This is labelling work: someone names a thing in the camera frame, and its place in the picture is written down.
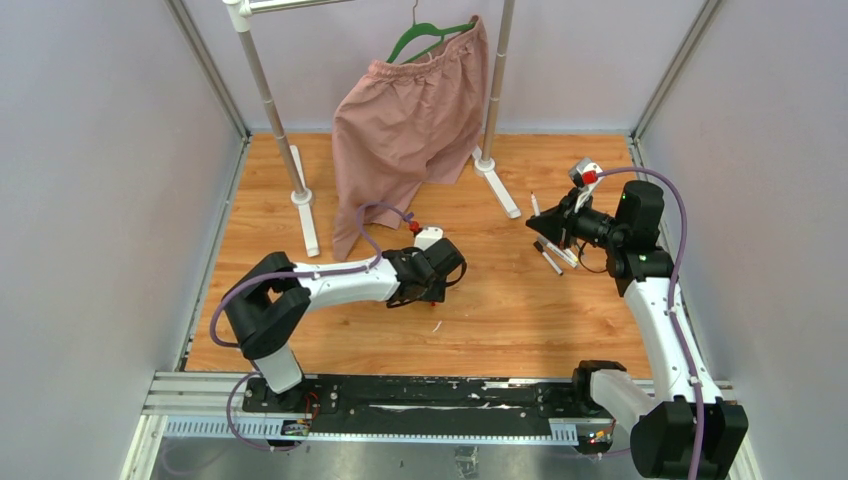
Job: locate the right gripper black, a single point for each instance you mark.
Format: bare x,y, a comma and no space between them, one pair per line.
560,223

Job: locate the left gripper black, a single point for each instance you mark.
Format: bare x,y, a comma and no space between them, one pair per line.
436,293

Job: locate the white marker red tip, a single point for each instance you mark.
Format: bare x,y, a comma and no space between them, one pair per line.
535,205

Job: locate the white marker teal tip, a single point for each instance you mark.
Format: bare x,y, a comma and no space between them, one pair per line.
545,255

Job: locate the white marker grey tip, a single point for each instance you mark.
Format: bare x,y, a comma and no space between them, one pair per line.
566,255

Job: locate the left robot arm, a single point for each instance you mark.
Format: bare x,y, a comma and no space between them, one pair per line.
268,304

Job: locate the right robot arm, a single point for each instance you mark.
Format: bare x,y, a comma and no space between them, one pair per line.
656,311

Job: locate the pink shorts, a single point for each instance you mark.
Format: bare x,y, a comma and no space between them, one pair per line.
404,125

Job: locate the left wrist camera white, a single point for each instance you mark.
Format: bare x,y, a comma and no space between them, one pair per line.
427,237

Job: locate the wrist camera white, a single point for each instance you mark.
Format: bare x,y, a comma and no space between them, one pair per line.
585,177
427,237

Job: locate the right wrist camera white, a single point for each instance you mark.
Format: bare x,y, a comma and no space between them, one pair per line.
585,177

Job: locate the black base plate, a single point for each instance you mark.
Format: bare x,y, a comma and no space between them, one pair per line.
436,408

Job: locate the aluminium frame rail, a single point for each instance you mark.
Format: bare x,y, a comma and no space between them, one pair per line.
184,405

